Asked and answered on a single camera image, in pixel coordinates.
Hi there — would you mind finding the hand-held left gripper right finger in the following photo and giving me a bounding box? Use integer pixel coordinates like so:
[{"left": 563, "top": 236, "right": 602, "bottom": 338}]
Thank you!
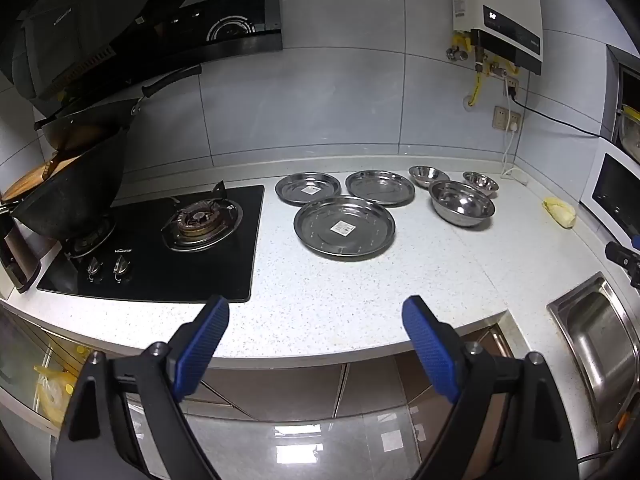
[{"left": 401, "top": 295, "right": 581, "bottom": 480}]

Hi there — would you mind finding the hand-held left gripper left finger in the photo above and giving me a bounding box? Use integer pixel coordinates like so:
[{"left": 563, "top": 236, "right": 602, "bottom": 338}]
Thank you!
[{"left": 52, "top": 294, "right": 231, "bottom": 480}]

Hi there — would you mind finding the large steel plate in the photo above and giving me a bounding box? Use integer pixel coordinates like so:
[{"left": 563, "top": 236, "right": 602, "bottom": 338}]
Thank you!
[{"left": 293, "top": 196, "right": 397, "bottom": 261}]

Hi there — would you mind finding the large steel bowl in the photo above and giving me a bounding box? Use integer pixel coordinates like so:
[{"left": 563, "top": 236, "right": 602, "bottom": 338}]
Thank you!
[{"left": 428, "top": 180, "right": 496, "bottom": 230}]

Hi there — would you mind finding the small steel bowl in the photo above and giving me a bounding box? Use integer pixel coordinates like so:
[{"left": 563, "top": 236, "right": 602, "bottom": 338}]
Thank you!
[
  {"left": 408, "top": 165, "right": 451, "bottom": 188},
  {"left": 462, "top": 171, "right": 500, "bottom": 196}
]

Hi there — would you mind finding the small steel plate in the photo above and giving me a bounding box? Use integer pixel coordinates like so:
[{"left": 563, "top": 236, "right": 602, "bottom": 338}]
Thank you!
[
  {"left": 275, "top": 172, "right": 342, "bottom": 206},
  {"left": 345, "top": 169, "right": 417, "bottom": 208}
]

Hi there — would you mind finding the white microwave oven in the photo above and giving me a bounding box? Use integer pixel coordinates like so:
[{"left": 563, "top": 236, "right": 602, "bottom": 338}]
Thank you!
[{"left": 580, "top": 152, "right": 640, "bottom": 246}]

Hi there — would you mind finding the napa cabbage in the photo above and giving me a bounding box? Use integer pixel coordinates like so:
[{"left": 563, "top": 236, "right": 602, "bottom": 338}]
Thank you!
[{"left": 543, "top": 197, "right": 577, "bottom": 230}]

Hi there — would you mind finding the black glass gas stove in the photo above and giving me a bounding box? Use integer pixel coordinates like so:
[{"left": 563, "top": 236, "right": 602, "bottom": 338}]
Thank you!
[{"left": 36, "top": 184, "right": 266, "bottom": 305}]

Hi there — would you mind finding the steel sink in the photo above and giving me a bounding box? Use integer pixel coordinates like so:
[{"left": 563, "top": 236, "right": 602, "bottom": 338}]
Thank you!
[{"left": 546, "top": 271, "right": 640, "bottom": 461}]

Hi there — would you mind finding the glass bowl with yellow rim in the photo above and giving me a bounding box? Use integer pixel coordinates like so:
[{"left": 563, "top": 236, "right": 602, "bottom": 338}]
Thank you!
[{"left": 620, "top": 104, "right": 640, "bottom": 153}]

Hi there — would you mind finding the kitchen base cabinet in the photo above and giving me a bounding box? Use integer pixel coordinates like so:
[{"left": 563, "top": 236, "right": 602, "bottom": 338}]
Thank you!
[{"left": 0, "top": 305, "right": 526, "bottom": 441}]

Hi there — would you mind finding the stove burner grate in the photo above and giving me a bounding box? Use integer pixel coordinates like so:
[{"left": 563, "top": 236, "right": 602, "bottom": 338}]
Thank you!
[{"left": 161, "top": 180, "right": 244, "bottom": 253}]

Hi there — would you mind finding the yellow plastic bag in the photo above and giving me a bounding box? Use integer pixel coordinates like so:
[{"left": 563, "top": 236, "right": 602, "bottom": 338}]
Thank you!
[{"left": 32, "top": 345, "right": 91, "bottom": 423}]

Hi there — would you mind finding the black pot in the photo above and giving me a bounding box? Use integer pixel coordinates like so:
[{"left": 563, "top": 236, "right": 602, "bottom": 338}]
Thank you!
[{"left": 10, "top": 127, "right": 130, "bottom": 241}]

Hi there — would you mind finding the round wooden lid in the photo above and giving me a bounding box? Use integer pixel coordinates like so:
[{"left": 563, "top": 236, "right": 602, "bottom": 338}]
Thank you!
[{"left": 1, "top": 152, "right": 83, "bottom": 203}]

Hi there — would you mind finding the gas valve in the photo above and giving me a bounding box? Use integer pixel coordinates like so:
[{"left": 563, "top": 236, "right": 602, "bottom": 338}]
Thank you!
[{"left": 446, "top": 30, "right": 473, "bottom": 63}]

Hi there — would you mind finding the white gas water heater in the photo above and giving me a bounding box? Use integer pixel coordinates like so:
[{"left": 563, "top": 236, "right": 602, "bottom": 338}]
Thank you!
[{"left": 447, "top": 0, "right": 544, "bottom": 77}]

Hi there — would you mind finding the black range hood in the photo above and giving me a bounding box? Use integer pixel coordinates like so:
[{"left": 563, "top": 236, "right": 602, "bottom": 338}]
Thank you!
[{"left": 0, "top": 0, "right": 283, "bottom": 106}]

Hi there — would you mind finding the black power cable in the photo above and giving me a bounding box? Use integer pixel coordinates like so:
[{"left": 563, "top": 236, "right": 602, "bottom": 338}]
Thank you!
[{"left": 507, "top": 87, "right": 601, "bottom": 137}]

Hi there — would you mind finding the white power cable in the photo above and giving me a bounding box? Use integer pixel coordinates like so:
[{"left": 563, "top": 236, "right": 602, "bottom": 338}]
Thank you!
[{"left": 501, "top": 120, "right": 530, "bottom": 183}]

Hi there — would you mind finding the grey wall shelf cabinet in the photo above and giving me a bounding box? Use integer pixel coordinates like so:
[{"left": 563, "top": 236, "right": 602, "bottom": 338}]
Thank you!
[{"left": 600, "top": 45, "right": 640, "bottom": 161}]

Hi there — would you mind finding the yellow gas hose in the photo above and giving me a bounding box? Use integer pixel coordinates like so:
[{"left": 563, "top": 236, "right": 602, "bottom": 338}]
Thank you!
[{"left": 466, "top": 30, "right": 490, "bottom": 111}]

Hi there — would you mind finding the black wok with handle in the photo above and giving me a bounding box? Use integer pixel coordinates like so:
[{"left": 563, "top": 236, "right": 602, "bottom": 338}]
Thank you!
[{"left": 34, "top": 64, "right": 202, "bottom": 153}]

